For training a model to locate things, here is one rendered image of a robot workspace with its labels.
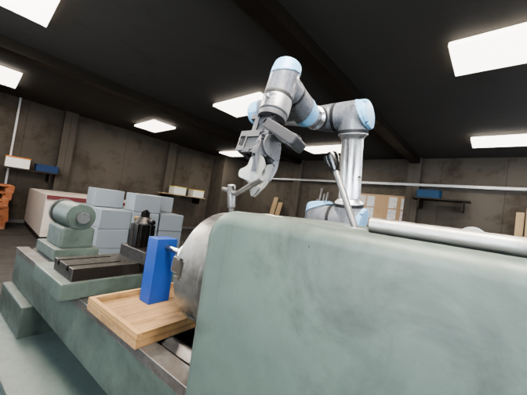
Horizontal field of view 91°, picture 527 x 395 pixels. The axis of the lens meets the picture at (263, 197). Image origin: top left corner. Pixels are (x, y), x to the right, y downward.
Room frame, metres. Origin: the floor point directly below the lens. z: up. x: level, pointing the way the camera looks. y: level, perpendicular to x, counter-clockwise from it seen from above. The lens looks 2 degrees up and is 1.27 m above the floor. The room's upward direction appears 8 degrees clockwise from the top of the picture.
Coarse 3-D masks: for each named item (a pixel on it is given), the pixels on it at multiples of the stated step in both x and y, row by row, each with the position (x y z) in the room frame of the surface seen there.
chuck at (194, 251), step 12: (216, 216) 0.71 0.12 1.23; (204, 228) 0.67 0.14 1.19; (192, 240) 0.65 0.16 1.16; (204, 240) 0.63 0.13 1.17; (180, 252) 0.65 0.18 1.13; (192, 252) 0.63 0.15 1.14; (204, 252) 0.61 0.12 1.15; (192, 264) 0.61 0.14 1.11; (192, 276) 0.61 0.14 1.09; (180, 288) 0.63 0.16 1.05; (192, 288) 0.60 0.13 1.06; (180, 300) 0.64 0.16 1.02; (192, 300) 0.61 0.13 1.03; (192, 312) 0.63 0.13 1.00
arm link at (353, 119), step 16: (336, 112) 1.00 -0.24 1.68; (352, 112) 0.96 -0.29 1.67; (368, 112) 0.95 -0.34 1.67; (336, 128) 1.04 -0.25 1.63; (352, 128) 0.97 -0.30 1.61; (368, 128) 0.97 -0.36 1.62; (352, 144) 1.00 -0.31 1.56; (352, 160) 1.00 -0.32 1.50; (352, 176) 1.01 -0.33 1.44; (352, 192) 1.02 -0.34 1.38; (336, 208) 1.06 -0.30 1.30; (352, 208) 1.02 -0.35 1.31
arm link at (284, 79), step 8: (288, 56) 0.63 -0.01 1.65; (280, 64) 0.63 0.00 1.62; (288, 64) 0.62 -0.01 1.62; (296, 64) 0.63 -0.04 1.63; (272, 72) 0.63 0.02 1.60; (280, 72) 0.62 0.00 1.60; (288, 72) 0.62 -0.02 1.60; (296, 72) 0.63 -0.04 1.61; (272, 80) 0.62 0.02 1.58; (280, 80) 0.61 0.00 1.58; (288, 80) 0.62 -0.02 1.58; (296, 80) 0.64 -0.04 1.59; (272, 88) 0.61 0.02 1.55; (280, 88) 0.61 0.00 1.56; (288, 88) 0.62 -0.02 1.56; (296, 88) 0.64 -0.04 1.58; (296, 96) 0.66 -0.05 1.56
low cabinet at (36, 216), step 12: (36, 192) 5.81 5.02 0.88; (48, 192) 5.81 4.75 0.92; (60, 192) 6.53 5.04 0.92; (36, 204) 5.64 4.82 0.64; (48, 204) 5.04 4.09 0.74; (84, 204) 5.48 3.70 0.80; (24, 216) 6.57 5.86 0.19; (36, 216) 5.46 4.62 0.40; (48, 216) 5.06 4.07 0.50; (36, 228) 5.30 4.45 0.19; (48, 228) 5.09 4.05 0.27
